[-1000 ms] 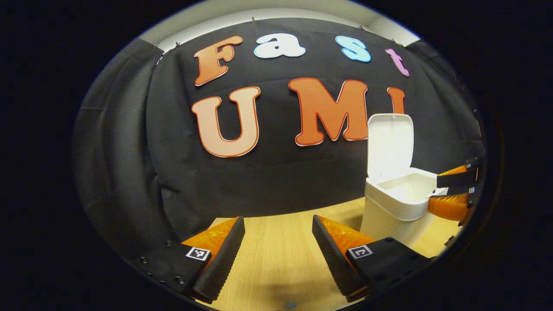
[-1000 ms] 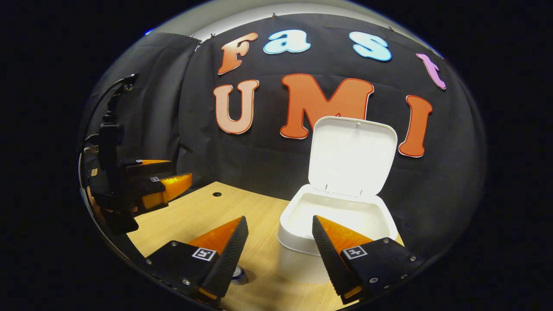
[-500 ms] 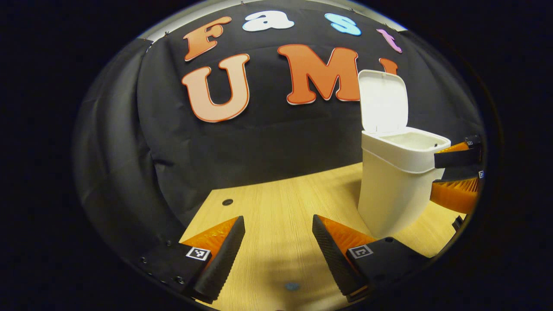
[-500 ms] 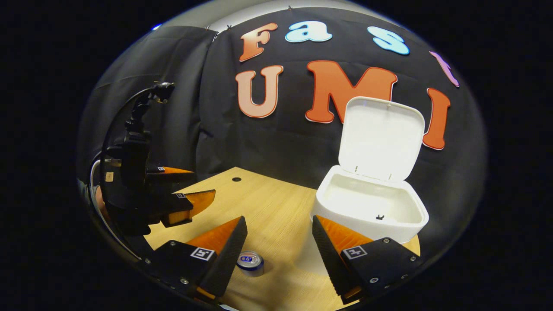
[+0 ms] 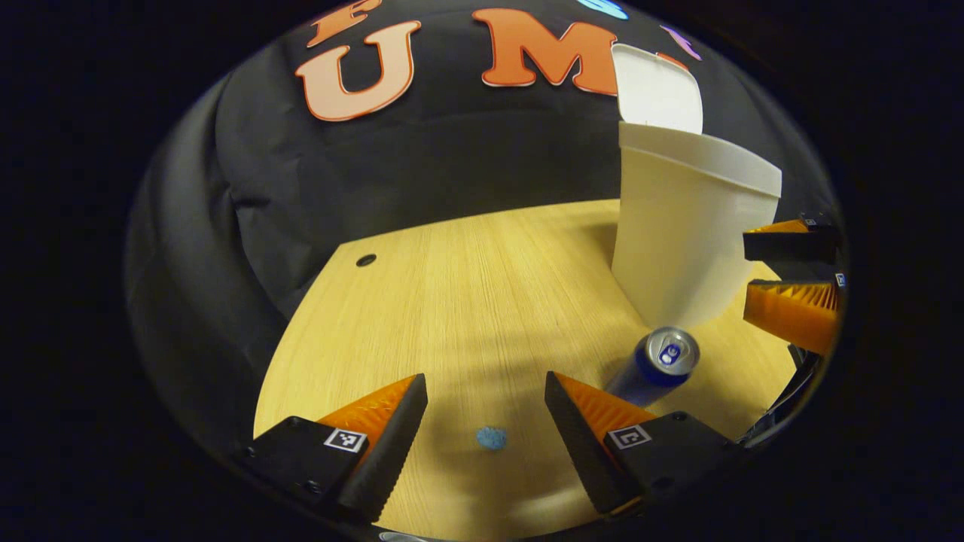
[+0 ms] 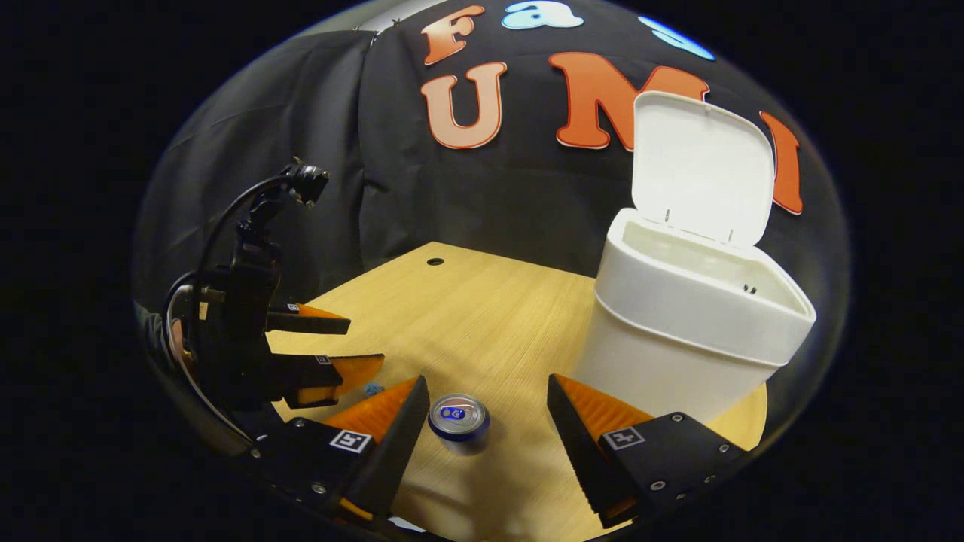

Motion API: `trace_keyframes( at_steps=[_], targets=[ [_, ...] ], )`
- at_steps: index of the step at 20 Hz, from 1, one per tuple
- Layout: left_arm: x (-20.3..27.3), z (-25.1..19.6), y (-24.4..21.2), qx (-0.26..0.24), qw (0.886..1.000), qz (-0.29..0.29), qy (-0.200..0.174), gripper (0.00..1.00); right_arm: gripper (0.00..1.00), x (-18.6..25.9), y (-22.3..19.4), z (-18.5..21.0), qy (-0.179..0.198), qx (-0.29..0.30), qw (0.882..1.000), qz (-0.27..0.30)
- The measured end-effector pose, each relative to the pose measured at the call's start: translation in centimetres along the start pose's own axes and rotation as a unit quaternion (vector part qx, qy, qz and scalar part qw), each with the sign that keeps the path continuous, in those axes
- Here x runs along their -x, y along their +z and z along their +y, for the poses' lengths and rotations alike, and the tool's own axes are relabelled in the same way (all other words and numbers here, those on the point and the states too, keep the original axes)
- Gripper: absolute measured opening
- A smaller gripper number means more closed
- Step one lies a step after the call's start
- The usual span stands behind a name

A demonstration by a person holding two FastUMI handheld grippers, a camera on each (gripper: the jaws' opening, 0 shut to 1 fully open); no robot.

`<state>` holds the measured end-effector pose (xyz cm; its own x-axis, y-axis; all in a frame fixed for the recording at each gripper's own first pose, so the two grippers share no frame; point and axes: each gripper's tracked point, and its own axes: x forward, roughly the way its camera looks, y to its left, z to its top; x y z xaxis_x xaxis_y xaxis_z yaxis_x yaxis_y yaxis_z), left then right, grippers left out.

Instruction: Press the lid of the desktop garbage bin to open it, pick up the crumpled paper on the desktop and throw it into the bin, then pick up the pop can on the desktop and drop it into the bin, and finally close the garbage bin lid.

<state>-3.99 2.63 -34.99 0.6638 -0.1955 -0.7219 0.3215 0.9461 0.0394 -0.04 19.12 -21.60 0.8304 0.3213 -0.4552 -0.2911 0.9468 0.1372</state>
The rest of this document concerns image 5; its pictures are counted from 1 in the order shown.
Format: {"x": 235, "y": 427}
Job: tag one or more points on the blue pop can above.
{"x": 648, "y": 373}

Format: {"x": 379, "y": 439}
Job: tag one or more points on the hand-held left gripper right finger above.
{"x": 584, "y": 452}

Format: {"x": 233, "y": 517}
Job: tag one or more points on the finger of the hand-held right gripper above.
{"x": 791, "y": 312}
{"x": 783, "y": 247}

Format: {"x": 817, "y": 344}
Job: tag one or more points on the black backdrop cloth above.
{"x": 452, "y": 150}

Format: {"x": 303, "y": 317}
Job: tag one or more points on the small blue paper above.
{"x": 491, "y": 437}

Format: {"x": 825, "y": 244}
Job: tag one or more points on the white desktop garbage bin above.
{"x": 678, "y": 241}

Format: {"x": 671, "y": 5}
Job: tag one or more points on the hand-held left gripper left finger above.
{"x": 388, "y": 452}

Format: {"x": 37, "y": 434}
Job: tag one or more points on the wooden desktop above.
{"x": 482, "y": 301}

